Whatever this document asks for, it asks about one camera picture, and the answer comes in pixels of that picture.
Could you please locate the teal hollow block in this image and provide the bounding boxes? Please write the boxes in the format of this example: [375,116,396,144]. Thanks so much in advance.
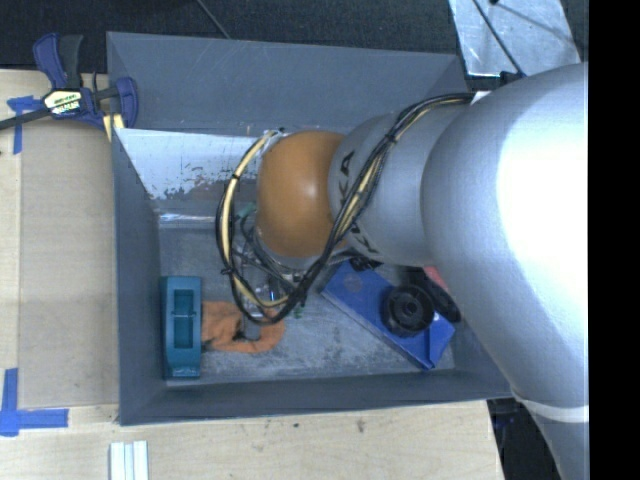
[159,275,204,381]

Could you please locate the black curved object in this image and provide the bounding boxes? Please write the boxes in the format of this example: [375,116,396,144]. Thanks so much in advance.
[407,267,462,325]

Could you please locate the pale wood board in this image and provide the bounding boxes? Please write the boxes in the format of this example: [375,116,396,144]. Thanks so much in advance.
[17,121,121,410]

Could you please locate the black round wheel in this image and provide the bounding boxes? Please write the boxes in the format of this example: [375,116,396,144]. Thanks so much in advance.
[379,284,437,339]

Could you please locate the red object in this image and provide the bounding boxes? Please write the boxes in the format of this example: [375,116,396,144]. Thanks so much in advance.
[423,265,447,292]

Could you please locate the orange cloth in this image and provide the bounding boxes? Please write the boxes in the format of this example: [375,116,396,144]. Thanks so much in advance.
[200,300,288,355]

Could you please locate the grey metal bin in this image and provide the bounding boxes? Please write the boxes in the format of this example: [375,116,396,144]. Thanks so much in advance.
[105,31,515,427]

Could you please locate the blue flat box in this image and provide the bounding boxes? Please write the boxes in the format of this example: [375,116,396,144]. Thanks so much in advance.
[319,259,457,372]

